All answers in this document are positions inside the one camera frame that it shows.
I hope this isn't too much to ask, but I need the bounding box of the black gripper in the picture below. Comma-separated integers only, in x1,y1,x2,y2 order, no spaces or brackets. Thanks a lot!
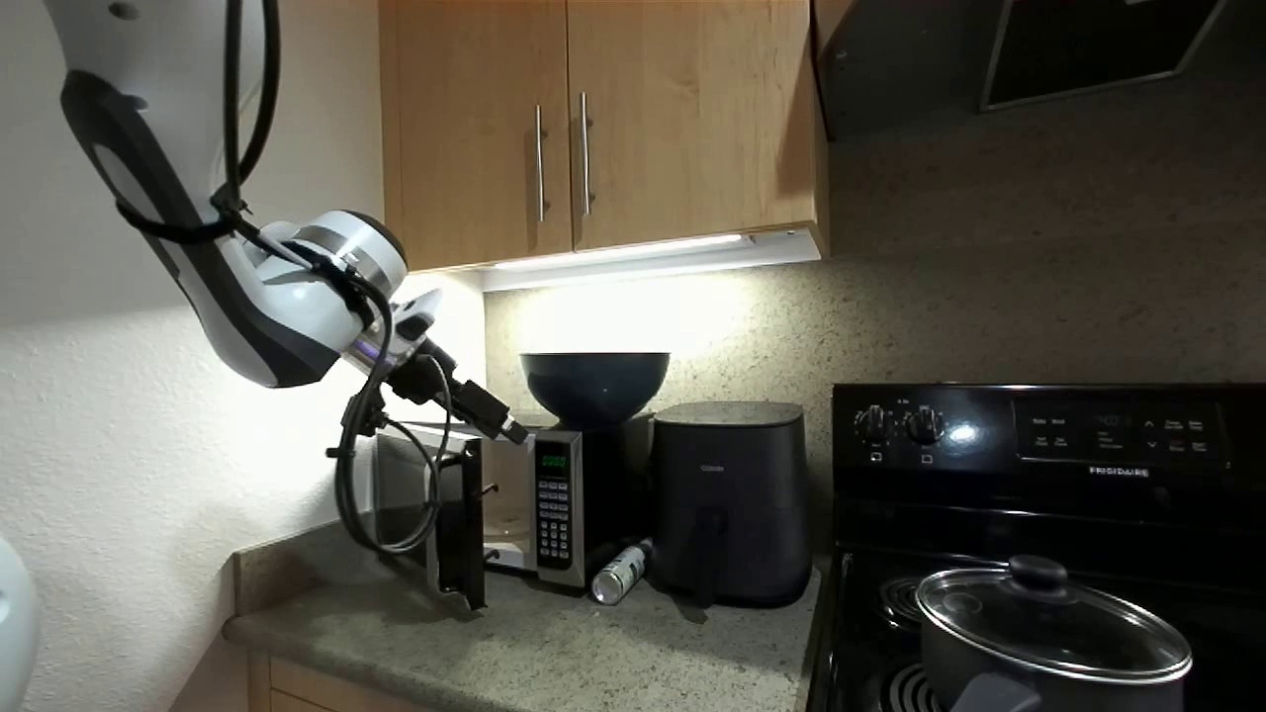
334,335,534,457

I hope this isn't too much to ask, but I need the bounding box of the dark blue bowl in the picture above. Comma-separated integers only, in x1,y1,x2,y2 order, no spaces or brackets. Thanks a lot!
516,348,671,432

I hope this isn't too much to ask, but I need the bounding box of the silver microwave oven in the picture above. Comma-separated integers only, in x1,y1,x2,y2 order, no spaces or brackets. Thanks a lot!
370,411,658,594

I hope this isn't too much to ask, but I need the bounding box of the clear plastic bottle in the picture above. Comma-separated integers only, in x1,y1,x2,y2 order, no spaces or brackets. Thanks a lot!
589,534,662,608

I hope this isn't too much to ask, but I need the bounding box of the under-cabinet light strip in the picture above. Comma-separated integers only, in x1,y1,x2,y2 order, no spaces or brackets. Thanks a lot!
448,224,829,298

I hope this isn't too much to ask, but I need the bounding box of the narrow wooden cabinet door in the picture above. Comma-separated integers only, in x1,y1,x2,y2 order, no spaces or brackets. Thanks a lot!
374,0,573,271

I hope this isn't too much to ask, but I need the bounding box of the black air fryer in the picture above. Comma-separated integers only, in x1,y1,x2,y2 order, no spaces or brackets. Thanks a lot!
643,401,816,613

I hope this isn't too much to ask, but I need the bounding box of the wide wooden cabinet door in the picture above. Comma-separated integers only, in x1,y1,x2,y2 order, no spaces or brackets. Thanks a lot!
565,0,824,253

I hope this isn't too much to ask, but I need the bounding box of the dark range hood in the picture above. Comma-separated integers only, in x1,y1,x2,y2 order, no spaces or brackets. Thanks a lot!
809,0,1266,143

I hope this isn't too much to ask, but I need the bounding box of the black electric stove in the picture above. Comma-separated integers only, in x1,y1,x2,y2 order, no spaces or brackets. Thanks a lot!
801,378,1266,712

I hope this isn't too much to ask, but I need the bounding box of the dark cooking pot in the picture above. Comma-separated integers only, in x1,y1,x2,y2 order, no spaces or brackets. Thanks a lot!
917,630,1196,712

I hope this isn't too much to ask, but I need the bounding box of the glass pot lid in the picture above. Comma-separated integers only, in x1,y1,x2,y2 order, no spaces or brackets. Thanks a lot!
908,553,1197,687

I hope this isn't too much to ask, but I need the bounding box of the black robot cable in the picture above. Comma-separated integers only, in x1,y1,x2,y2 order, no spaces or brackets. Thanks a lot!
213,0,460,561

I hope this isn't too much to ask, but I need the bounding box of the metal cabinet handle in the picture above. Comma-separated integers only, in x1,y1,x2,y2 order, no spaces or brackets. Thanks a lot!
527,103,551,223
573,88,597,223

